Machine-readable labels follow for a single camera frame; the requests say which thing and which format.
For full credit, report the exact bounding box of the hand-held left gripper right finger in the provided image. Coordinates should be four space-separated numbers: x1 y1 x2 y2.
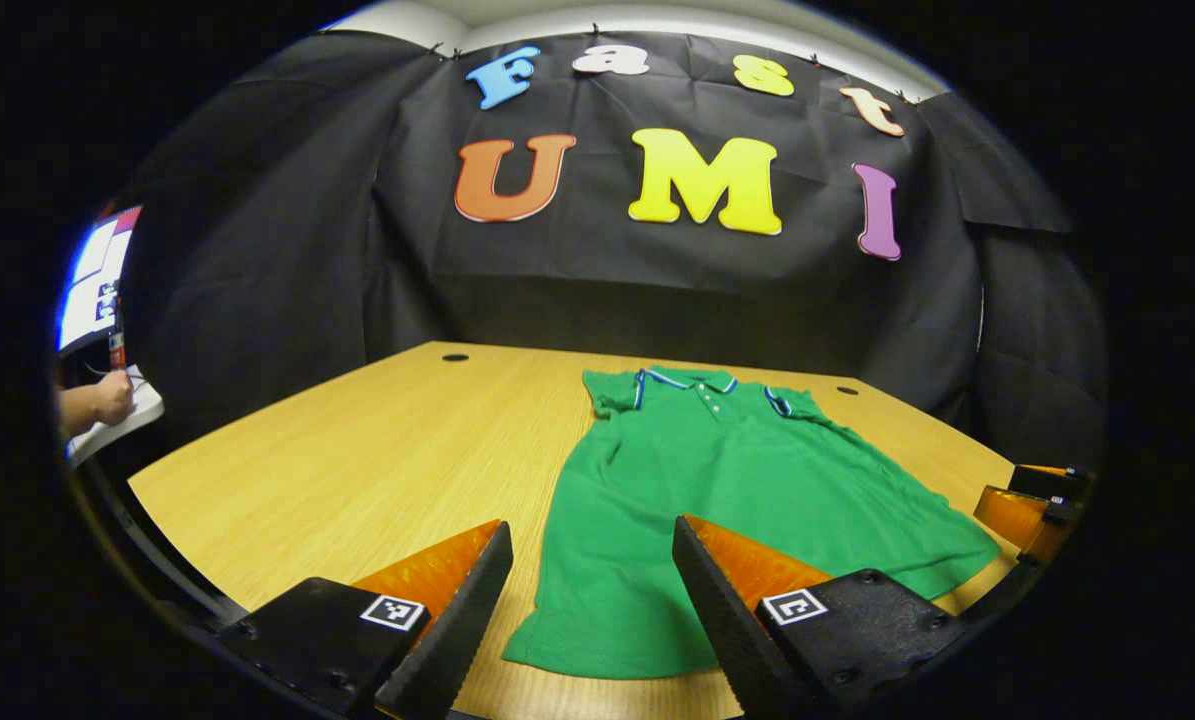
671 514 968 720

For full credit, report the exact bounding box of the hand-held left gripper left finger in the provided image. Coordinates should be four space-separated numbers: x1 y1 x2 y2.
212 518 515 720

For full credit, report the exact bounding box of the green T-shirt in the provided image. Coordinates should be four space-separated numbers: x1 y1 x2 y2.
502 365 1003 681

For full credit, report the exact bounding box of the black backdrop cloth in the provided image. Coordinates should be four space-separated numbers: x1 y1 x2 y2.
117 30 1108 471

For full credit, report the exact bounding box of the white paper sheet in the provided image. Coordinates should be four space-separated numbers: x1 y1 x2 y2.
67 365 166 469

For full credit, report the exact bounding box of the computer monitor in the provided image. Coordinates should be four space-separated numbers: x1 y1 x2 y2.
57 205 143 351

